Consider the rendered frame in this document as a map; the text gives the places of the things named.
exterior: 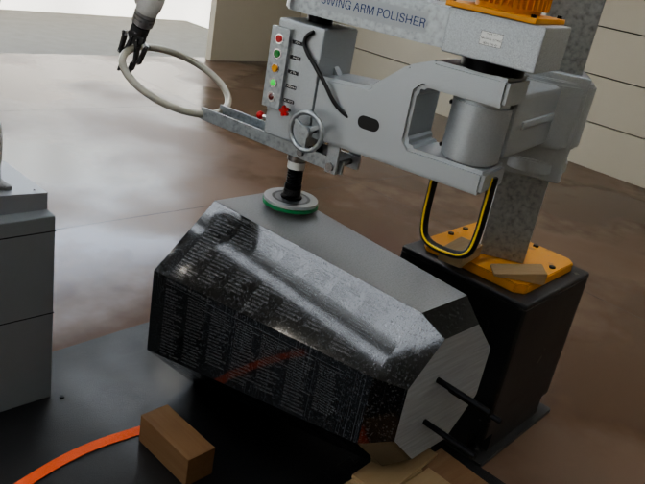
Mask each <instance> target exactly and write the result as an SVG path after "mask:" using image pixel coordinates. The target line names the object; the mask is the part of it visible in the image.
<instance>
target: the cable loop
mask: <svg viewBox="0 0 645 484"><path fill-rule="evenodd" d="M497 182H498V178H497V177H494V178H492V179H491V182H490V188H489V190H486V192H485V196H484V200H483V202H482V206H481V209H480V213H479V217H478V220H477V224H476V227H475V230H474V233H473V235H472V238H471V240H470V242H469V244H468V246H467V247H466V248H465V249H464V250H462V251H456V250H452V249H449V248H447V247H445V246H443V245H441V244H439V243H437V242H435V241H434V240H433V239H432V238H431V237H430V235H429V233H428V223H429V216H430V211H431V207H432V203H433V199H434V195H435V191H436V187H437V183H438V182H437V181H432V180H430V179H429V183H428V186H427V190H426V194H425V199H424V203H423V207H422V212H421V216H420V223H419V233H420V237H421V239H422V241H423V243H424V244H425V245H426V246H427V247H428V248H430V249H431V250H433V251H435V252H437V253H439V254H443V255H445V256H448V257H452V258H457V259H464V258H468V257H470V256H471V255H473V253H474V252H475V251H476V249H477V247H478V245H479V242H480V240H481V237H482V234H483V231H484V228H485V225H486V222H487V219H488V215H489V212H490V206H491V202H492V199H493V195H494V192H495V188H496V185H497Z"/></svg>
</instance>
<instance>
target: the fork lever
mask: <svg viewBox="0 0 645 484"><path fill-rule="evenodd" d="M220 109H221V110H222V111H223V114H221V113H219V112H217V111H214V110H212V109H208V108H205V107H202V111H203V118H200V119H202V120H204V121H207V122H209V123H212V124H214V125H216V126H219V127H221V128H224V129H226V130H229V131H231V132H234V133H238V134H240V135H242V136H244V137H247V138H249V139H252V140H254V141H257V142H259V143H262V144H264V145H267V146H269V147H272V148H274V149H277V150H278V151H281V152H283V153H286V154H288V155H291V156H293V157H297V158H300V159H302V160H305V161H307V162H310V163H312V164H314V165H317V166H319V167H321V168H323V169H324V166H325V169H326V171H327V172H329V171H333V165H332V163H331V162H329V163H325V160H326V155H327V149H328V145H327V144H324V143H323V144H322V145H321V146H322V150H321V151H320V152H318V151H315V152H313V153H303V152H301V151H299V150H298V149H297V148H296V147H295V146H294V145H293V144H292V142H289V141H286V140H284V139H281V138H278V137H275V136H273V135H270V134H267V133H265V132H264V127H265V121H264V120H262V119H258V118H256V117H254V116H251V115H248V114H246V113H244V112H242V111H239V110H236V109H232V108H230V107H227V106H224V105H220ZM360 159H361V158H360V157H357V156H355V155H353V154H350V153H348V152H345V151H342V150H341V154H340V159H339V165H338V170H337V174H338V175H343V170H344V166H346V167H349V168H351V169H354V170H358V168H359V163H360Z"/></svg>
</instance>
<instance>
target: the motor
mask: <svg viewBox="0 0 645 484"><path fill-rule="evenodd" d="M552 1H553V0H476V2H473V1H461V0H446V3H445V5H447V6H452V7H456V8H461V9H465V10H470V11H474V12H482V13H486V14H491V15H495V16H500V17H504V18H509V19H512V20H517V21H521V22H526V23H530V24H535V25H564V23H565V20H564V19H562V16H560V15H558V17H557V18H556V17H551V16H546V15H542V14H541V13H542V12H546V13H549V12H550V8H551V5H552Z"/></svg>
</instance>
